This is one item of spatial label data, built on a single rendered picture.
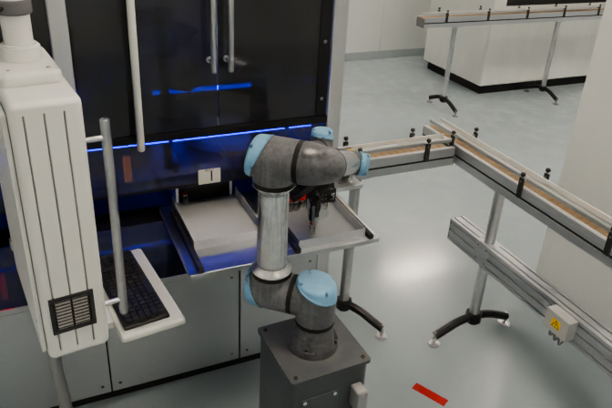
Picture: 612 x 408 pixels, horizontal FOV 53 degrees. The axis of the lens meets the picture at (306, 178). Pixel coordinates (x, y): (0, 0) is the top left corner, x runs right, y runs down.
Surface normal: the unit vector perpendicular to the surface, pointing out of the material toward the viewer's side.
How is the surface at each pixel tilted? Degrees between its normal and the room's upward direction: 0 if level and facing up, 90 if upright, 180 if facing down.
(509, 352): 0
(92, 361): 90
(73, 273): 90
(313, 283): 8
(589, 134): 90
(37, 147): 90
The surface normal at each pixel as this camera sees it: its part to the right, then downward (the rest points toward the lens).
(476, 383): 0.05, -0.90
